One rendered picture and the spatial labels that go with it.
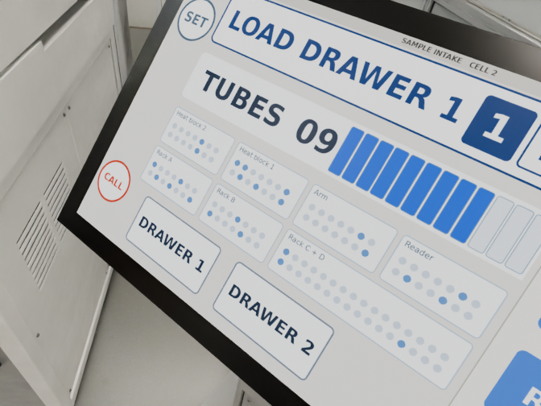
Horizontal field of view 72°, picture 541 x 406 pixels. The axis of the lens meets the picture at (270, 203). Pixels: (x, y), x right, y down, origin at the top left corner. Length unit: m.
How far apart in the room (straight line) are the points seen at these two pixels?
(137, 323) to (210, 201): 1.16
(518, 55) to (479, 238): 0.12
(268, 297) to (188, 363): 1.09
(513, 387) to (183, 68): 0.35
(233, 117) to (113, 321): 1.22
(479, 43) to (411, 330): 0.20
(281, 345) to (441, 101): 0.21
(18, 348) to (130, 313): 0.61
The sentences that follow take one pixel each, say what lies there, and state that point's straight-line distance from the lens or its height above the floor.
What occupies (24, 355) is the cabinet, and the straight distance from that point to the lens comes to 0.96.
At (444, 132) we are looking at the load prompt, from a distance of 0.28.
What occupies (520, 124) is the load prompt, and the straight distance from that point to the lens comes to 0.29.
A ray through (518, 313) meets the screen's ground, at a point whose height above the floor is 1.08.
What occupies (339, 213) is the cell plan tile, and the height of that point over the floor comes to 1.08.
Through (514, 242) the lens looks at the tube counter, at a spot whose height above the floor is 1.11.
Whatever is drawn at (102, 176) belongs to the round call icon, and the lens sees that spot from 0.40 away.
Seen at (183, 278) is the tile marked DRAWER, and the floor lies 0.99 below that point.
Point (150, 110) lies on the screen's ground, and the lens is 0.38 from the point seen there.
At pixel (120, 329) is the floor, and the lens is 1.46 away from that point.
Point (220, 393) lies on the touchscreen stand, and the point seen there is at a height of 0.03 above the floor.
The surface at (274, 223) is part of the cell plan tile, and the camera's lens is 0.29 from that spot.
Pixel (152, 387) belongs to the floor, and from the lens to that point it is 1.36.
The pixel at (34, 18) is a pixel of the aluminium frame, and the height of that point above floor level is 0.98.
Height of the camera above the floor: 1.26
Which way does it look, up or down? 42 degrees down
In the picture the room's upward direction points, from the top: 11 degrees clockwise
